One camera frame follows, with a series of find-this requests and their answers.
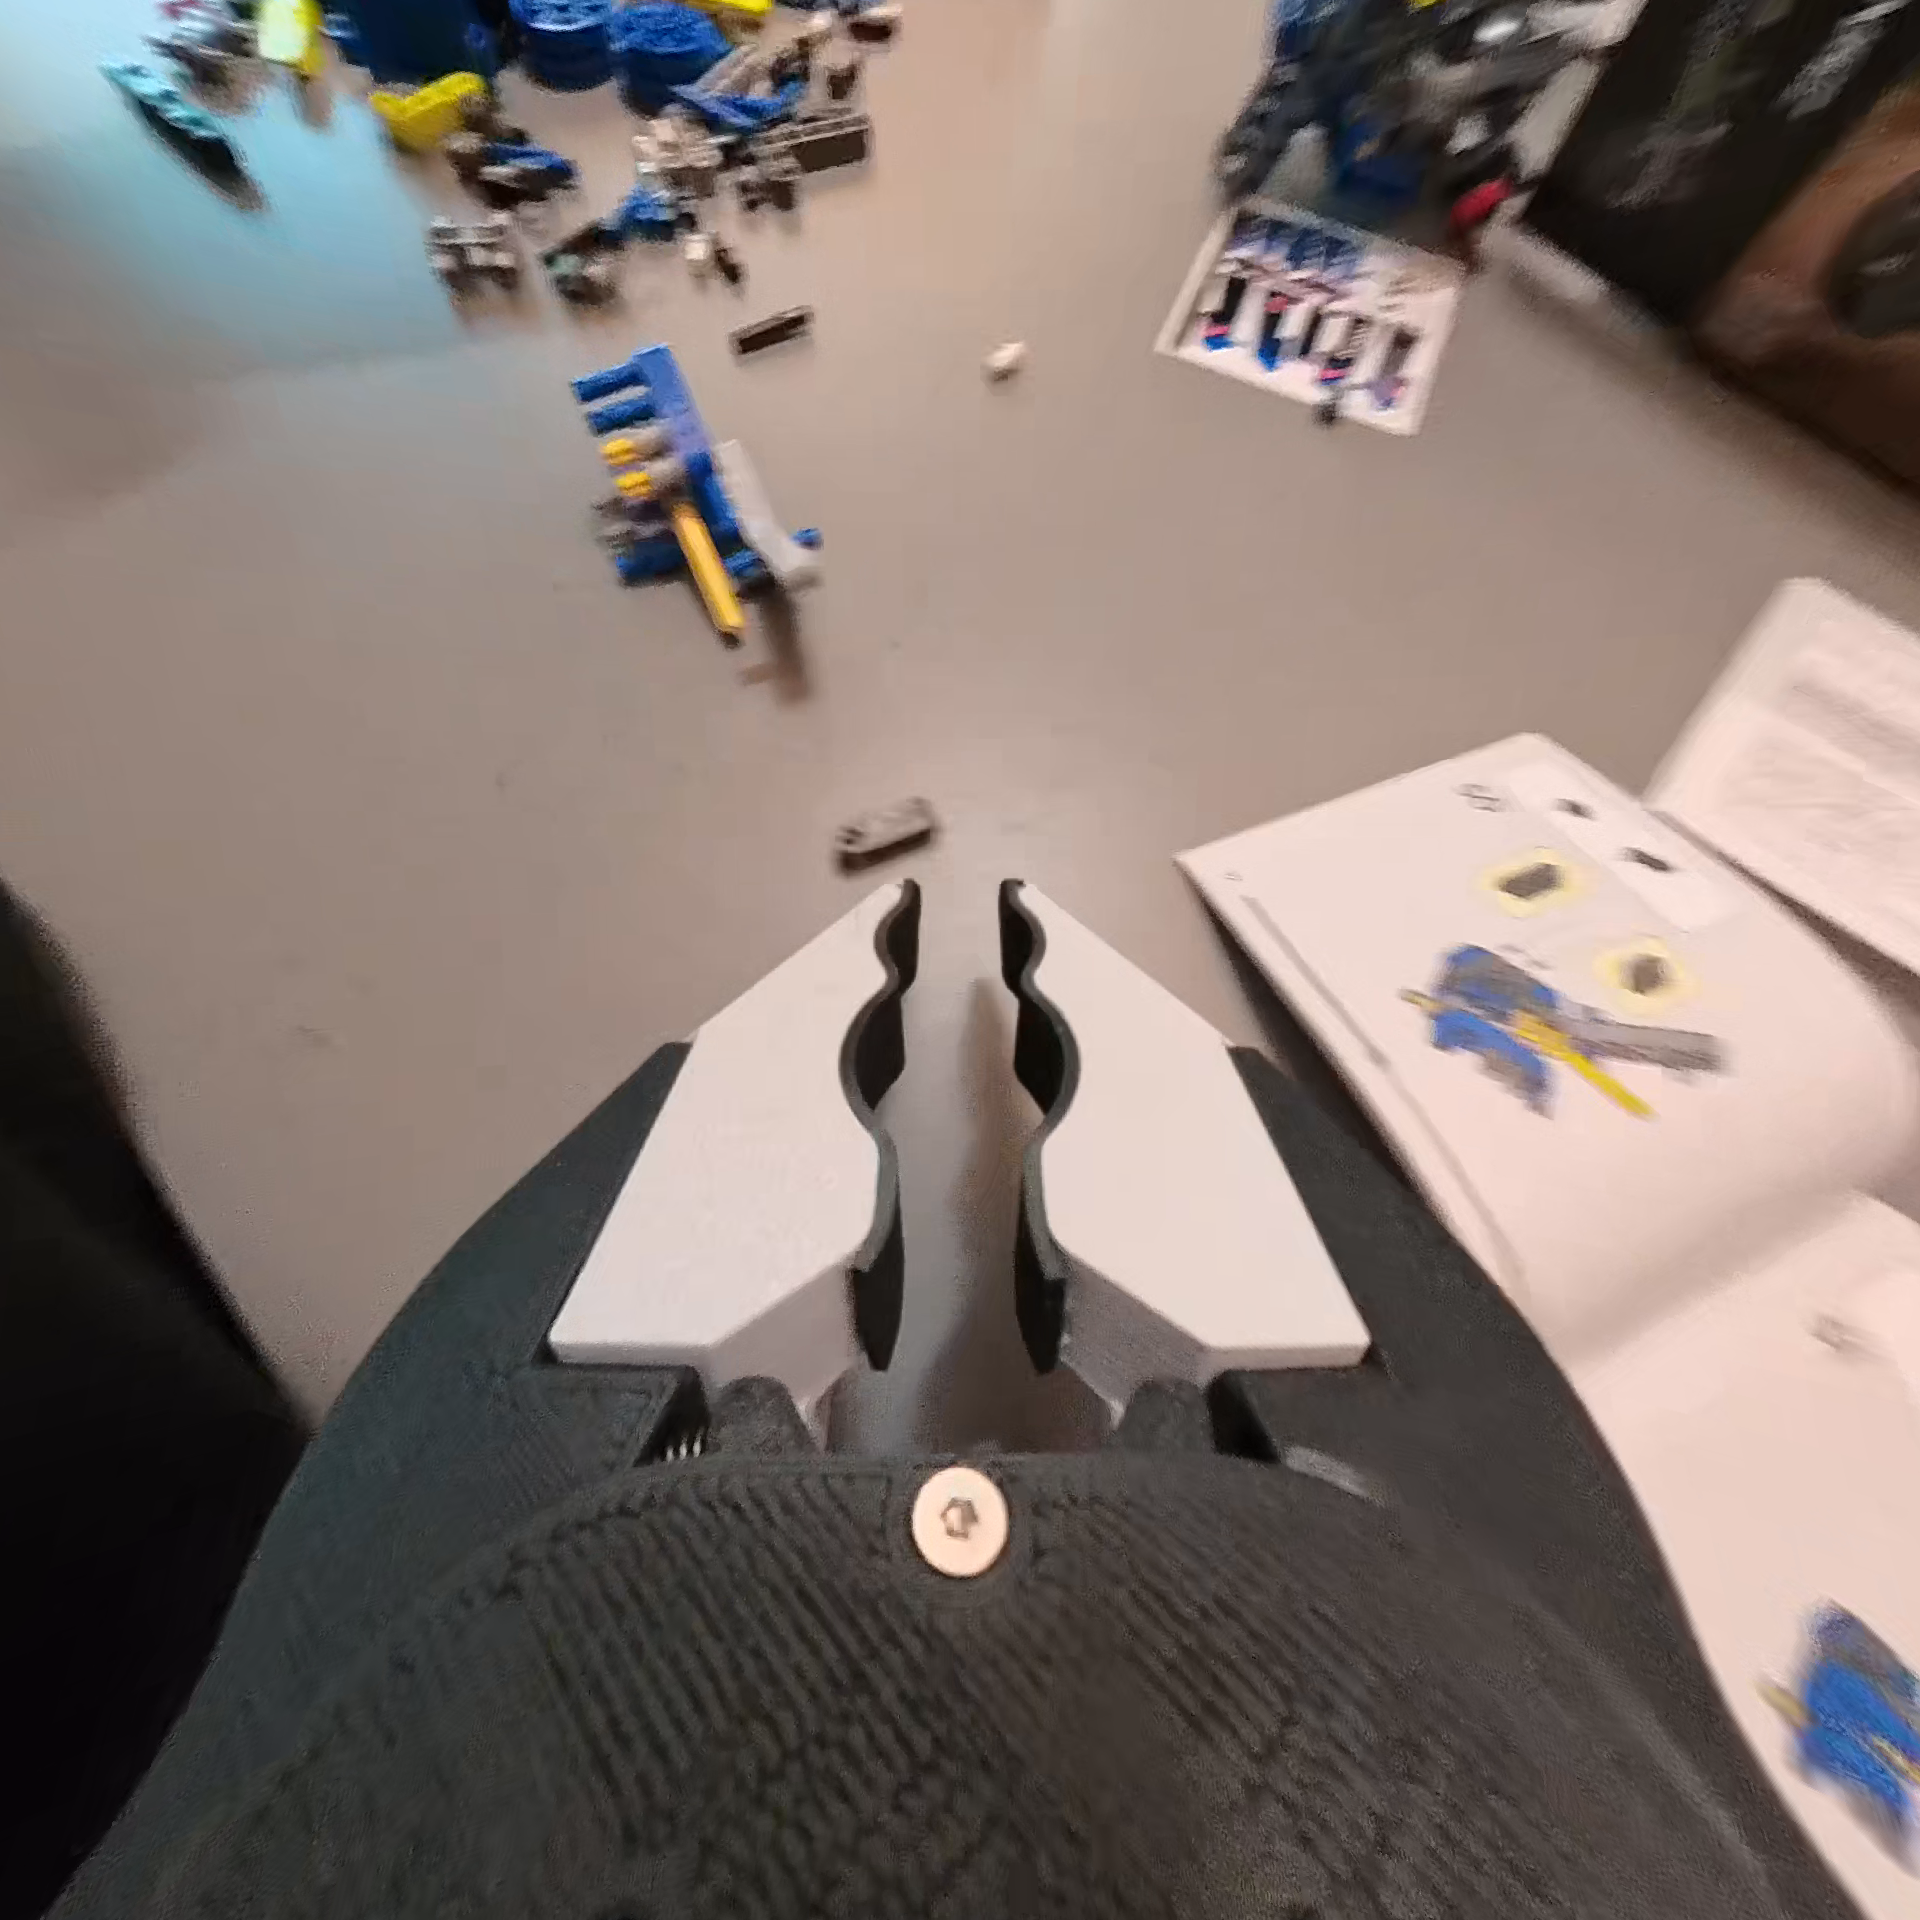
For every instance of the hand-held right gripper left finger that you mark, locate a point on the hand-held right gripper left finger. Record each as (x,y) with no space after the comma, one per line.
(719,1200)

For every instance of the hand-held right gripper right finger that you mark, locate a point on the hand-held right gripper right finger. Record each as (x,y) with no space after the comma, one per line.
(1198,1200)

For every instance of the dark grey lego connector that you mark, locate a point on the dark grey lego connector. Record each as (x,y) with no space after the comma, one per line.
(885,835)

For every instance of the blue yellow lego assembly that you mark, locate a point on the blue yellow lego assembly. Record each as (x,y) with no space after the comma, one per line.
(691,493)

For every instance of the blue lego beam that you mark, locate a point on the blue lego beam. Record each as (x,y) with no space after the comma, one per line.
(677,428)

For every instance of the blue lego pin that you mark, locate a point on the blue lego pin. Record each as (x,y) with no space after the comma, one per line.
(610,388)

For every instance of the pile of lego pieces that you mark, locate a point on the pile of lego pieces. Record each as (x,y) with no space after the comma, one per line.
(600,90)

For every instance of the black lego piece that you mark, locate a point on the black lego piece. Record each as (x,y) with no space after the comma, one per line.
(773,332)

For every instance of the lego sticker sheet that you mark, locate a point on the lego sticker sheet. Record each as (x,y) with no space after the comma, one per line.
(1303,315)

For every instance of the partly built lego vehicle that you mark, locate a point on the partly built lego vehicle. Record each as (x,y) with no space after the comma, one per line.
(1395,106)

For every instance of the yellow lego panel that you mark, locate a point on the yellow lego panel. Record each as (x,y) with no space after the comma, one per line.
(428,114)

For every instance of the lego set box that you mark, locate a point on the lego set box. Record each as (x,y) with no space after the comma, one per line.
(1770,182)

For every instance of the open instruction booklet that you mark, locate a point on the open instruction booklet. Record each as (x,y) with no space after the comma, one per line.
(1726,1425)

